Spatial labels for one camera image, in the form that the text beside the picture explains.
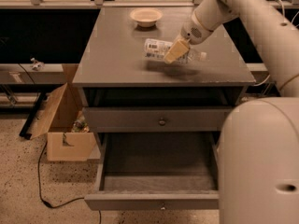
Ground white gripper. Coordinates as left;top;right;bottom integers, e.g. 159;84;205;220
164;15;213;63

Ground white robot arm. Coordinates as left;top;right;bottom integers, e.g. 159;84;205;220
164;0;299;224

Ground grey wooden drawer cabinet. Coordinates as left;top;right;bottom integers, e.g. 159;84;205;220
72;6;257;142

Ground round metal upper drawer knob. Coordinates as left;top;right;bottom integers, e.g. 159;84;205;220
159;118;166;126

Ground closed grey upper drawer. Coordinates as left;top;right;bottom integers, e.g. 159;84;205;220
82;107;231;133

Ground open grey lower drawer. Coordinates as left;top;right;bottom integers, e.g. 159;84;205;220
85;133;219;211

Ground beige shallow bowl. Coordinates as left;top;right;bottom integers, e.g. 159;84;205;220
130;8;163;28

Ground items inside cardboard box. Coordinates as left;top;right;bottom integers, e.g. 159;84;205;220
72;114;90;133

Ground open cardboard box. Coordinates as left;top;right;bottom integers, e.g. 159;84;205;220
31;64;100;161

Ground small crumpled shiny object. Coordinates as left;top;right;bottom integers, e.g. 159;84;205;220
31;58;45;71

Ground white cable at right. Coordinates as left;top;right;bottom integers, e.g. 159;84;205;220
251;0;299;88

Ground black power cable on floor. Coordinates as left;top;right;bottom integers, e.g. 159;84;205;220
36;142;103;224

